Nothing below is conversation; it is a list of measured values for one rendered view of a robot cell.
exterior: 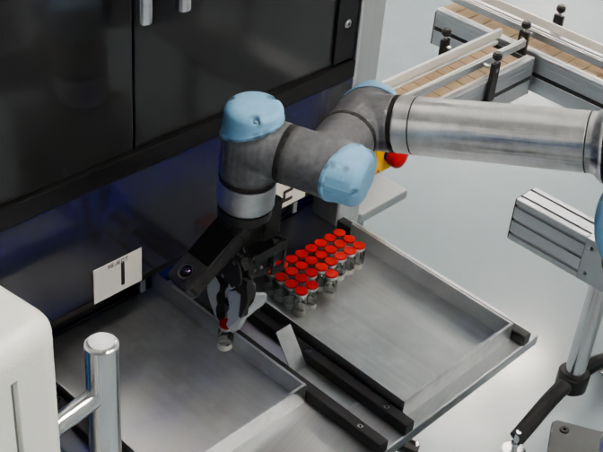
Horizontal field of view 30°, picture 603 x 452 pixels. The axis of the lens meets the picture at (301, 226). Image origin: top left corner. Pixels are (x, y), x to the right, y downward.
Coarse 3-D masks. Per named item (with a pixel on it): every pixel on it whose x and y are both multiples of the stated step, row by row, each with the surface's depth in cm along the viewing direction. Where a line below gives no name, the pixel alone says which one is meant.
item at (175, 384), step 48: (144, 336) 170; (192, 336) 171; (240, 336) 167; (144, 384) 162; (192, 384) 163; (240, 384) 163; (288, 384) 162; (144, 432) 154; (192, 432) 155; (240, 432) 153
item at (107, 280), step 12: (132, 252) 159; (108, 264) 157; (120, 264) 159; (132, 264) 160; (96, 276) 156; (108, 276) 158; (120, 276) 160; (132, 276) 162; (96, 288) 157; (108, 288) 159; (120, 288) 161; (96, 300) 158
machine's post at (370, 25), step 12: (360, 0) 172; (372, 0) 173; (384, 0) 175; (360, 12) 173; (372, 12) 174; (384, 12) 177; (360, 24) 174; (372, 24) 176; (360, 36) 175; (372, 36) 177; (360, 48) 177; (372, 48) 179; (360, 60) 178; (372, 60) 181; (360, 72) 180; (372, 72) 182; (312, 204) 199; (324, 204) 197; (336, 204) 194; (324, 216) 198; (336, 216) 195; (348, 216) 198
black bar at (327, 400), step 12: (264, 348) 167; (276, 360) 165; (312, 384) 162; (312, 396) 160; (324, 396) 160; (324, 408) 159; (336, 408) 158; (336, 420) 158; (348, 420) 157; (360, 420) 157; (360, 432) 155; (372, 432) 155; (372, 444) 154; (384, 444) 154
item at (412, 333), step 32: (352, 224) 192; (384, 256) 189; (352, 288) 183; (384, 288) 184; (416, 288) 185; (448, 288) 181; (288, 320) 171; (320, 320) 176; (352, 320) 177; (384, 320) 177; (416, 320) 178; (448, 320) 179; (480, 320) 178; (320, 352) 168; (352, 352) 171; (384, 352) 171; (416, 352) 172; (448, 352) 172; (480, 352) 170; (384, 384) 166; (416, 384) 166; (448, 384) 167
